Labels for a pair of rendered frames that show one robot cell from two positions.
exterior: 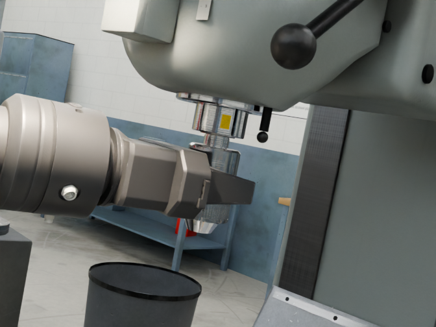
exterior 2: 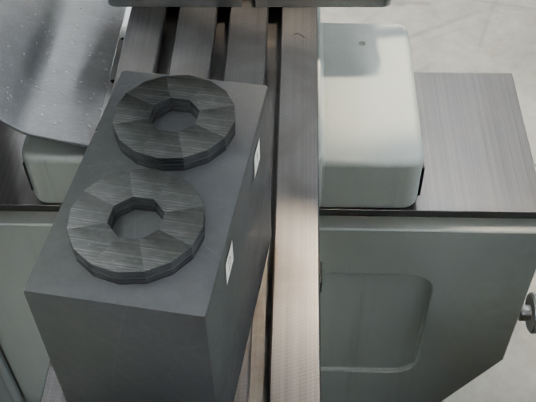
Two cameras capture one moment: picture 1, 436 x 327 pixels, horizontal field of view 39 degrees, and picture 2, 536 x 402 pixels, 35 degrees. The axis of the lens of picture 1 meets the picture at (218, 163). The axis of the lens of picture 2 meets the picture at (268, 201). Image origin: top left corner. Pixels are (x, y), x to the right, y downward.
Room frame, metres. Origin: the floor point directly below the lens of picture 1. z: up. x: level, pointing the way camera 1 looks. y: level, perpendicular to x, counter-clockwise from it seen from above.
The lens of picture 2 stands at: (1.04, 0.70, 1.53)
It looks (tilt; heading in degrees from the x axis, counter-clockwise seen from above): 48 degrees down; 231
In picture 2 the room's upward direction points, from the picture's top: 1 degrees counter-clockwise
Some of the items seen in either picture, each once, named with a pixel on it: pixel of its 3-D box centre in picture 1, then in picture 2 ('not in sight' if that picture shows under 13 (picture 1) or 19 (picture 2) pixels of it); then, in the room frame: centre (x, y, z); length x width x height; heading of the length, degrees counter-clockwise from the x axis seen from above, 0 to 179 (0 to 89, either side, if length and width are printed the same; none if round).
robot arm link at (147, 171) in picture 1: (111, 170); not in sight; (0.50, 0.08, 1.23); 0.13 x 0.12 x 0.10; 30
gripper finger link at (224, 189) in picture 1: (224, 189); not in sight; (0.52, -0.01, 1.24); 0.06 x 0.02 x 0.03; 120
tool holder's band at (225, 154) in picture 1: (214, 152); not in sight; (0.55, 0.01, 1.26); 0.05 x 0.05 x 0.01
